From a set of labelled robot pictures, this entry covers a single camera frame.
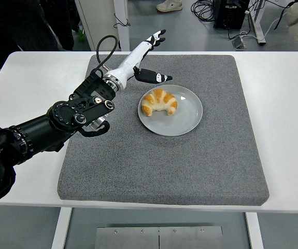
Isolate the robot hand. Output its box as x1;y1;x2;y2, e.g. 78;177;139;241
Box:
104;29;173;91

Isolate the golden croissant bread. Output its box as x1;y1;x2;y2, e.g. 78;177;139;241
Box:
141;88;178;117

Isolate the grey round plate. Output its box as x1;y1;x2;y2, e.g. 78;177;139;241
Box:
137;84;204;137

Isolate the white cabinet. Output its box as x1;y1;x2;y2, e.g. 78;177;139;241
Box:
75;0;121;51

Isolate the small green object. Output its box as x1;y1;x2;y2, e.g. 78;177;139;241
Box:
76;28;86;43

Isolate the person's shoe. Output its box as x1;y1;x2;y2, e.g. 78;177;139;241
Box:
155;0;183;12

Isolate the black jacket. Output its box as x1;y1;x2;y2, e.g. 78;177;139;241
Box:
39;0;81;51

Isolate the black computer tower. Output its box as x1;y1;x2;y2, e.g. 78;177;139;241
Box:
213;0;250;30

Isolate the grey speckled mat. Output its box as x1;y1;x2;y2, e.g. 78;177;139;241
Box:
57;54;270;207

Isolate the grey power adapter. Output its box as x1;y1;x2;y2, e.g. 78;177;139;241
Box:
232;36;247;49

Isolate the person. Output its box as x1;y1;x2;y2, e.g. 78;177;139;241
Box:
0;0;61;70

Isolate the white desk leg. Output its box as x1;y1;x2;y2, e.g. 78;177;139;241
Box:
249;0;266;46

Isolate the white table leg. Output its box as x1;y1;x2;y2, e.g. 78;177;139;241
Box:
245;212;265;249
50;207;73;249

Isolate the white post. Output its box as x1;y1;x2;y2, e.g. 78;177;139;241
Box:
113;0;131;52

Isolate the thin black cable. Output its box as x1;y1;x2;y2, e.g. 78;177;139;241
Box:
113;12;131;28

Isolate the black cable bundle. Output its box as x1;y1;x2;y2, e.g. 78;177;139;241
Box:
191;0;216;23

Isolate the white cable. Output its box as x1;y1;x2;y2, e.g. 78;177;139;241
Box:
238;15;281;42

